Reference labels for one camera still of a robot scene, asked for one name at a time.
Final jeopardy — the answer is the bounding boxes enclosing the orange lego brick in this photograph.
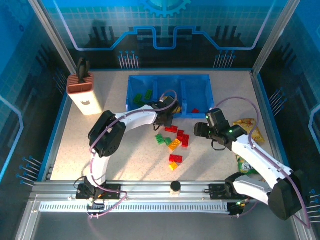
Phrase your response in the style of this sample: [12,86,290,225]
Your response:
[168,138,182,152]

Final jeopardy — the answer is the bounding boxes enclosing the yellow snack bag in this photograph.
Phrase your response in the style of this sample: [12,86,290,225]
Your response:
[232,118,265,145]

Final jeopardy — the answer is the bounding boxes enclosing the green snack bag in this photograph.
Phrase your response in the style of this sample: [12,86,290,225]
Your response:
[236,154,261,176]

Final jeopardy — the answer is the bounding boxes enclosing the black cap small bottle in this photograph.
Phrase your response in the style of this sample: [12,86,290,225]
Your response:
[169,180,182,196]

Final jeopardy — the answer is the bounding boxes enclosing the black control board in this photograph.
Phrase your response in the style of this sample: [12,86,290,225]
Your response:
[86,201,106,213]
[227,201,247,216]

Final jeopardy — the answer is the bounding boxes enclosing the white knife block brown top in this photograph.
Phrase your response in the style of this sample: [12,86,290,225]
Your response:
[66,72,104,116]

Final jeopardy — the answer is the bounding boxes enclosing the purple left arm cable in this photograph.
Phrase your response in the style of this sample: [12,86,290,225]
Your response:
[73,89,180,221]

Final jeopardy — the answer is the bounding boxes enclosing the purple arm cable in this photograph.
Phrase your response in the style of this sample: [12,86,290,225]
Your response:
[73,89,180,221]
[211,96,312,230]

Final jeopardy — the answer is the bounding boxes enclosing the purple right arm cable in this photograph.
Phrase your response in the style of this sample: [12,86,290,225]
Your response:
[211,96,312,230]

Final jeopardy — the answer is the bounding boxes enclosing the aluminium side rail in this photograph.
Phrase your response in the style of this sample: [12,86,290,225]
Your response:
[37,92,73,181]
[251,71,295,182]

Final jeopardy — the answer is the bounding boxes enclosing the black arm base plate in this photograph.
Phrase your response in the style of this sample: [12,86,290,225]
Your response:
[208,183,233,201]
[76,183,123,201]

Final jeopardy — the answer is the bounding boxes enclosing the aluminium mounting rail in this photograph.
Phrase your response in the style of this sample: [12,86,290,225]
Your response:
[29,180,301,201]

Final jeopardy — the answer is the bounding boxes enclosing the white slotted cable duct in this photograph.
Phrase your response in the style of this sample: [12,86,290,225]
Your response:
[39,201,231,214]

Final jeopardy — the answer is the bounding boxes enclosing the black handled scissors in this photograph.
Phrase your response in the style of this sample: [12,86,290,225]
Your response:
[76,57,91,85]

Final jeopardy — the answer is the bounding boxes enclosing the aluminium frame post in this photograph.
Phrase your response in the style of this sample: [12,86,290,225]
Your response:
[251,0,302,77]
[27,0,77,73]

